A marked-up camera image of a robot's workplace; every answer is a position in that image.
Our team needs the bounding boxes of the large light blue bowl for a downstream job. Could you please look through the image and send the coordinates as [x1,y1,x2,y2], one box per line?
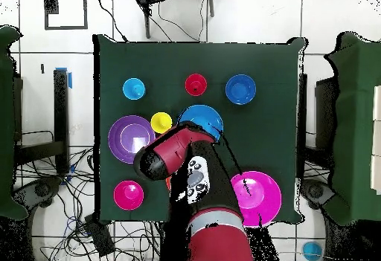
[177,104,224,143]

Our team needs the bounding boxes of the yellow cup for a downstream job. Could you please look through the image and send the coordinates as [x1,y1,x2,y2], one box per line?
[150,112,173,135]

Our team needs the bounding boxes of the red cup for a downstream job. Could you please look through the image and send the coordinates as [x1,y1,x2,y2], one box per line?
[185,73,208,97]

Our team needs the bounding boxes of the purple bowl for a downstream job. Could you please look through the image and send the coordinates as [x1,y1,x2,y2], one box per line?
[107,115,156,164]

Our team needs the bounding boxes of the small dark blue bowl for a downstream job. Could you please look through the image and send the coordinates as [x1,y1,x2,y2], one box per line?
[225,74,257,106]

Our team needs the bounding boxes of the light blue cup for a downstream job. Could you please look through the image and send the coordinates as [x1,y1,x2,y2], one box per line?
[122,77,147,100]

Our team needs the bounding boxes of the dark green tablecloth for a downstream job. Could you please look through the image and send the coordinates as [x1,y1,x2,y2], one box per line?
[92,33,307,226]

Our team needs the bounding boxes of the small crimson bowl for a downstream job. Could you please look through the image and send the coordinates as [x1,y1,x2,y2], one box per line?
[113,180,144,211]

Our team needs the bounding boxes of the large pink bowl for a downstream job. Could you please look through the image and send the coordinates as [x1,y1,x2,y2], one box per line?
[230,170,283,228]

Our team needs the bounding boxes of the black tripod stand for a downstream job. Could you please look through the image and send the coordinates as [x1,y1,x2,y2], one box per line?
[133,0,216,39]

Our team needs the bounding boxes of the blue tape strip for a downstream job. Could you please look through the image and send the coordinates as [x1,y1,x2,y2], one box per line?
[55,67,73,89]

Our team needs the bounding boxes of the black power strip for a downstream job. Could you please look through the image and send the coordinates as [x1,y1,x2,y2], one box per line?
[84,214,116,257]

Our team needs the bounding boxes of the side table with green cloth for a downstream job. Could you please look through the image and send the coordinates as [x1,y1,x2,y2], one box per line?
[323,31,381,226]
[0,25,28,222]

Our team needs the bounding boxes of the blue disc on floor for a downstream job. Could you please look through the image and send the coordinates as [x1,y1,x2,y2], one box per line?
[301,241,324,261]

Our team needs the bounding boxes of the white boxes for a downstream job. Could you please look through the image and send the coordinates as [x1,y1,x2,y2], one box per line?
[370,85,381,195]

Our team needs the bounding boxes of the tangle of black cables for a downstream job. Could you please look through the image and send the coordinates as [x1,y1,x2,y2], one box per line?
[14,147,161,261]

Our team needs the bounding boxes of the black metal frame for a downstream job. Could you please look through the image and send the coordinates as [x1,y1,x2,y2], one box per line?
[297,73,336,178]
[13,68,71,175]

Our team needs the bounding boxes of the dark square floor frame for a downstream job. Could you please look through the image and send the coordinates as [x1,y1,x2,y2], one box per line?
[43,0,89,30]

